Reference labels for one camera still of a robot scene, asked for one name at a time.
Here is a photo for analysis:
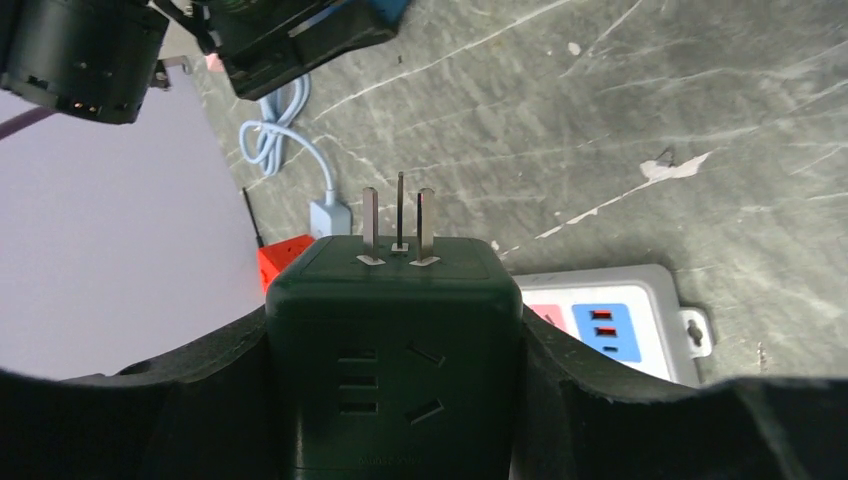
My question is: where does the red cube socket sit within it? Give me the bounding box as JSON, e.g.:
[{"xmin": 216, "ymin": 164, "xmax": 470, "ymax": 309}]
[{"xmin": 257, "ymin": 235, "xmax": 315, "ymax": 293}]

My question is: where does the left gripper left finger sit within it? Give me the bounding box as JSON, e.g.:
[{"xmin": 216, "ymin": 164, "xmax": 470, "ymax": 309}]
[{"xmin": 1, "ymin": 309, "xmax": 272, "ymax": 479}]

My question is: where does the orange handled screwdriver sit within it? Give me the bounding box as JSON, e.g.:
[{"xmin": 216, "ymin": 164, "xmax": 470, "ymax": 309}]
[{"xmin": 241, "ymin": 187, "xmax": 265, "ymax": 249}]

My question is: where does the light blue power strip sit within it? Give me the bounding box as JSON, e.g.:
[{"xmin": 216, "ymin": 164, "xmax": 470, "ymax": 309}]
[{"xmin": 309, "ymin": 200, "xmax": 353, "ymax": 239}]

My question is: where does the white power strip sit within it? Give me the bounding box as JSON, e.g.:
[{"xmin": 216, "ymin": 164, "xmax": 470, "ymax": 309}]
[{"xmin": 515, "ymin": 264, "xmax": 715, "ymax": 388}]

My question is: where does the light blue cable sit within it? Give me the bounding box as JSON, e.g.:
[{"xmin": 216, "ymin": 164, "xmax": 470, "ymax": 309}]
[{"xmin": 238, "ymin": 72, "xmax": 339, "ymax": 208}]

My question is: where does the green cube adapter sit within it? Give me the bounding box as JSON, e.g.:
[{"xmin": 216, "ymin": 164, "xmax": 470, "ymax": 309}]
[{"xmin": 266, "ymin": 187, "xmax": 523, "ymax": 479}]

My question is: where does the blue cube adapter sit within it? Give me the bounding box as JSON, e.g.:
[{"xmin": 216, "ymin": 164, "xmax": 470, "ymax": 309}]
[{"xmin": 368, "ymin": 0, "xmax": 411, "ymax": 26}]

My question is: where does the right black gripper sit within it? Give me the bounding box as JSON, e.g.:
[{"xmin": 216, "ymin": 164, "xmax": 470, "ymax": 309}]
[{"xmin": 154, "ymin": 1, "xmax": 402, "ymax": 100}]

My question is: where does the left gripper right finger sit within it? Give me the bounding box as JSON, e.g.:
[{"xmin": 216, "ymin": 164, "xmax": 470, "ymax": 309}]
[{"xmin": 511, "ymin": 310, "xmax": 847, "ymax": 479}]

